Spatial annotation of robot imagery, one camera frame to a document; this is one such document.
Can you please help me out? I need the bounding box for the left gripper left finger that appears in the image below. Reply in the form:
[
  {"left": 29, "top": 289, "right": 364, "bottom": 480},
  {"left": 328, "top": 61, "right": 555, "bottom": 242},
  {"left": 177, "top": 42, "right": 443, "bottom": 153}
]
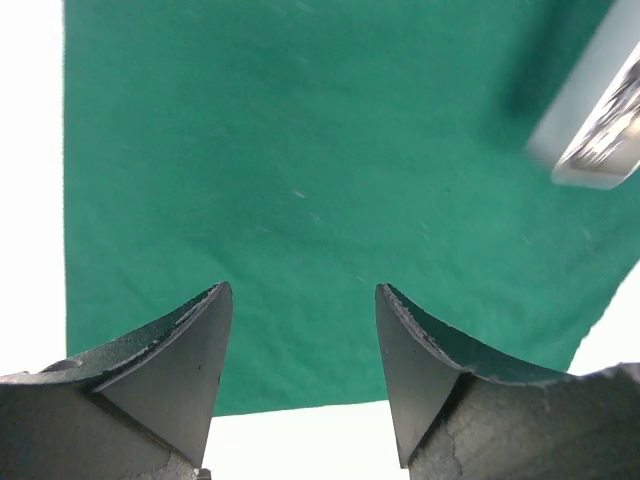
[{"left": 1, "top": 282, "right": 233, "bottom": 479}]

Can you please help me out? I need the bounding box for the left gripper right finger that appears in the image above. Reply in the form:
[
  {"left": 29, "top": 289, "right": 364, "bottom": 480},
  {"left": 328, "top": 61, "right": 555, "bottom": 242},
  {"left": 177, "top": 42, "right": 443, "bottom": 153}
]
[{"left": 375, "top": 284, "right": 639, "bottom": 479}]

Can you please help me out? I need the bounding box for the green surgical cloth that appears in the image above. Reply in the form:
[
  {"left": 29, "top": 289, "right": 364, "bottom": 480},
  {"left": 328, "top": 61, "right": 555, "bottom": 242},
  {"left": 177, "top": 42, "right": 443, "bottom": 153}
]
[{"left": 64, "top": 1, "right": 639, "bottom": 415}]

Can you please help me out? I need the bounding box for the silver metal instrument tray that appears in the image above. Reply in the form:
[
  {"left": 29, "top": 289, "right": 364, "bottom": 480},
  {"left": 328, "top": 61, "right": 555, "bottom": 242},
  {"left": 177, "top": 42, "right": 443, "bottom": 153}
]
[{"left": 527, "top": 1, "right": 639, "bottom": 190}]

